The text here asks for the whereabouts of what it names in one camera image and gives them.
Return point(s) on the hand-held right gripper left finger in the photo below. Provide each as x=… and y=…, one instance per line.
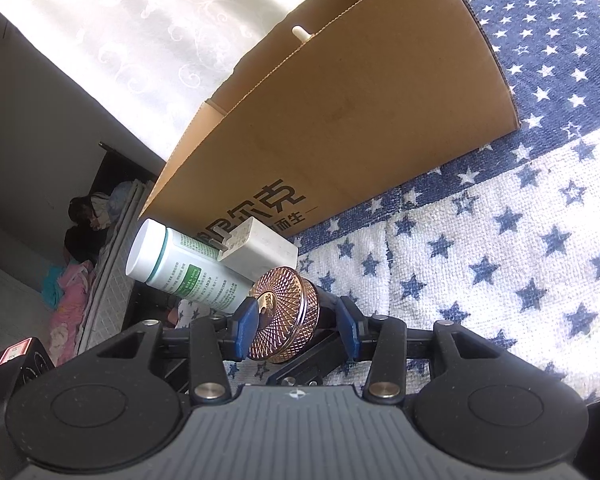
x=246, y=317

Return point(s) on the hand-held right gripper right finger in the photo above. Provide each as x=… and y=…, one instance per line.
x=350, y=327

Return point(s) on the gold-lidded cosmetic jar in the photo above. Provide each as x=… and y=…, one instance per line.
x=280, y=310

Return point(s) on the brown cardboard box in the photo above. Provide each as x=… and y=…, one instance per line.
x=355, y=110

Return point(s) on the green dropper bottle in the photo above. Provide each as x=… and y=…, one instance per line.
x=300, y=33

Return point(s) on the white charger plug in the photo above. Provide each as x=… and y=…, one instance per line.
x=260, y=257

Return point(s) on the pink printed blanket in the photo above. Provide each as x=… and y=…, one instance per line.
x=67, y=310

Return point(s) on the blue cloth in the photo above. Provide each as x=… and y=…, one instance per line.
x=52, y=285

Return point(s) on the white green-label pill bottle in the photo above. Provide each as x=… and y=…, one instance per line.
x=180, y=265

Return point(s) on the grey mattress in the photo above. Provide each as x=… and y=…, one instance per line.
x=110, y=290

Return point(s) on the blue white star blanket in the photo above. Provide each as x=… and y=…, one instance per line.
x=480, y=260

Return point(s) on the white patterned curtain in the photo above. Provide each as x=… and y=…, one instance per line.
x=155, y=35

